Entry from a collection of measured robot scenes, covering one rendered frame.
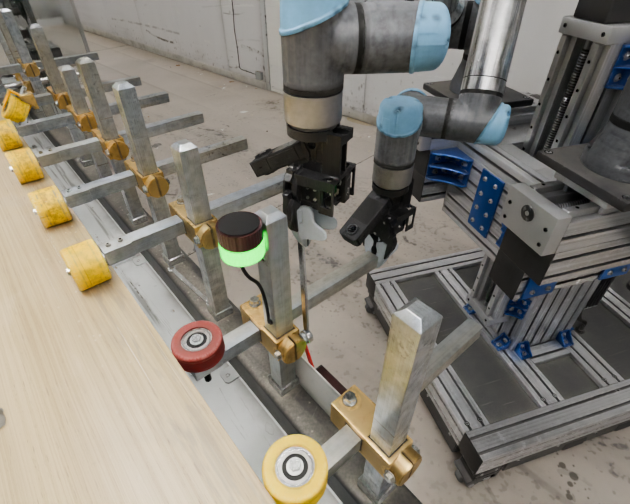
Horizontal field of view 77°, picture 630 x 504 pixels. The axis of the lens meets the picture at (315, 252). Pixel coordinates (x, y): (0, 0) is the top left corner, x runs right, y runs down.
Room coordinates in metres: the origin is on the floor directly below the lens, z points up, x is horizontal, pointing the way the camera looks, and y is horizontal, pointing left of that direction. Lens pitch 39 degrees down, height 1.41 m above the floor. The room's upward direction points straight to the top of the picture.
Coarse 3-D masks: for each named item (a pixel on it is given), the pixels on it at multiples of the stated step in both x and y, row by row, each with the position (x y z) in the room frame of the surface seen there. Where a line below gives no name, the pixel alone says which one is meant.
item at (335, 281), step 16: (368, 256) 0.65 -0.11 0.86; (336, 272) 0.60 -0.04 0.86; (352, 272) 0.60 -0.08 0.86; (368, 272) 0.63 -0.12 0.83; (320, 288) 0.56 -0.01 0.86; (336, 288) 0.57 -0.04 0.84; (224, 336) 0.44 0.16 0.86; (240, 336) 0.44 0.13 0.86; (256, 336) 0.45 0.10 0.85; (224, 352) 0.41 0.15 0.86; (240, 352) 0.43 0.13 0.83
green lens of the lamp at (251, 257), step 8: (256, 248) 0.40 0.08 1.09; (264, 248) 0.42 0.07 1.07; (224, 256) 0.40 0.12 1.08; (232, 256) 0.39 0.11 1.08; (240, 256) 0.39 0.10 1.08; (248, 256) 0.39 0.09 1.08; (256, 256) 0.40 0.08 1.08; (232, 264) 0.39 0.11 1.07; (240, 264) 0.39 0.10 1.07; (248, 264) 0.39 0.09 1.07
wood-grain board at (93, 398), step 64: (0, 192) 0.85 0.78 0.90; (0, 256) 0.61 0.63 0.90; (0, 320) 0.44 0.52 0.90; (64, 320) 0.44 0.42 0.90; (128, 320) 0.44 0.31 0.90; (0, 384) 0.32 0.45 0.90; (64, 384) 0.32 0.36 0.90; (128, 384) 0.32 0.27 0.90; (192, 384) 0.32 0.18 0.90; (0, 448) 0.23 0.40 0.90; (64, 448) 0.23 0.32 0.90; (128, 448) 0.23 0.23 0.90; (192, 448) 0.23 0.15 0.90
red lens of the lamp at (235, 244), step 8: (216, 224) 0.42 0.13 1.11; (216, 232) 0.41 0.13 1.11; (256, 232) 0.40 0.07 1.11; (224, 240) 0.39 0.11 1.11; (232, 240) 0.39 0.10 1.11; (240, 240) 0.39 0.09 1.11; (248, 240) 0.39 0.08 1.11; (256, 240) 0.40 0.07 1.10; (224, 248) 0.40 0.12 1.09; (232, 248) 0.39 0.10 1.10; (240, 248) 0.39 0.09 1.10; (248, 248) 0.39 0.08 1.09
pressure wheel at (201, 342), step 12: (192, 324) 0.43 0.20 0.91; (204, 324) 0.43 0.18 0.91; (180, 336) 0.40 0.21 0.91; (192, 336) 0.40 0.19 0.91; (204, 336) 0.40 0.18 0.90; (216, 336) 0.40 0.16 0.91; (180, 348) 0.38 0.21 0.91; (192, 348) 0.38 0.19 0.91; (204, 348) 0.38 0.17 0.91; (216, 348) 0.38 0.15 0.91; (180, 360) 0.36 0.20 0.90; (192, 360) 0.36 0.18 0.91; (204, 360) 0.36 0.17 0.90; (216, 360) 0.37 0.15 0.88; (192, 372) 0.36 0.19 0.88
